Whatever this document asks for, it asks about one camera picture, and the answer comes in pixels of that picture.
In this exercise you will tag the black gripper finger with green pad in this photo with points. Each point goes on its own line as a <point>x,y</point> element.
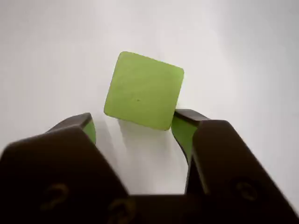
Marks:
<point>224,168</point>
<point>53,168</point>

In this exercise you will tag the green lego block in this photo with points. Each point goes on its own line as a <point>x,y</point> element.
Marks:
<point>142,91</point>

